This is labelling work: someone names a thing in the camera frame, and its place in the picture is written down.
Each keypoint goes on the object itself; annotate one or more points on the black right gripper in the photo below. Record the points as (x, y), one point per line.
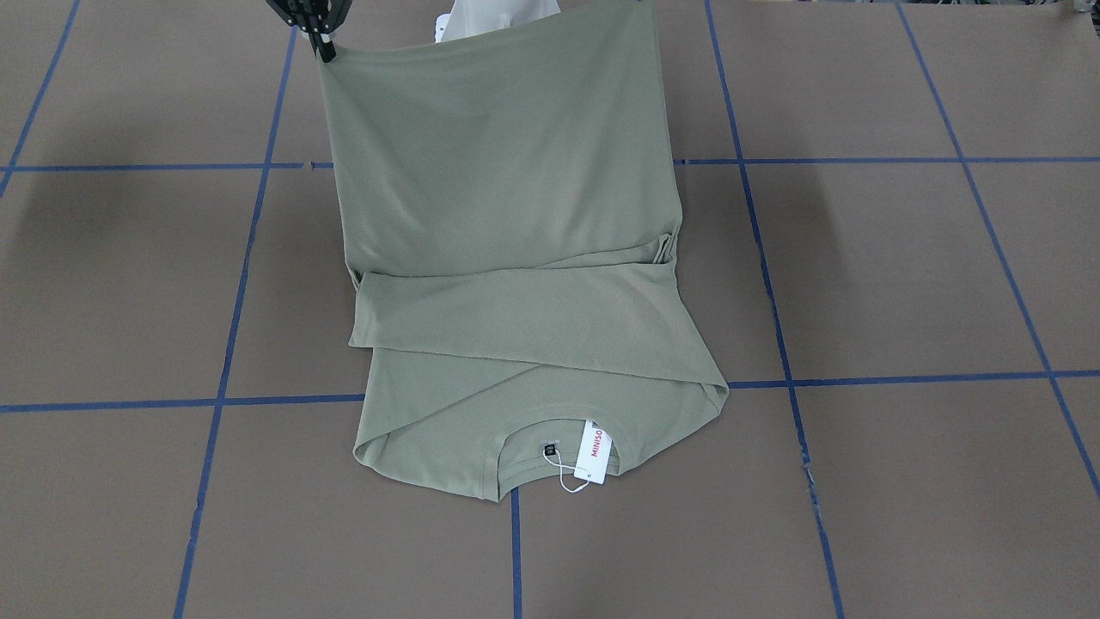
(309, 15)

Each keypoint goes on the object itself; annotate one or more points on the olive green long-sleeve shirt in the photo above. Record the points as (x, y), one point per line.
(510, 220)

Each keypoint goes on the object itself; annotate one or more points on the white red price tag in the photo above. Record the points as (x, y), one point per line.
(591, 462)

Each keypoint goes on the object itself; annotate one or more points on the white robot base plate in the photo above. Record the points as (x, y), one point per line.
(470, 18)

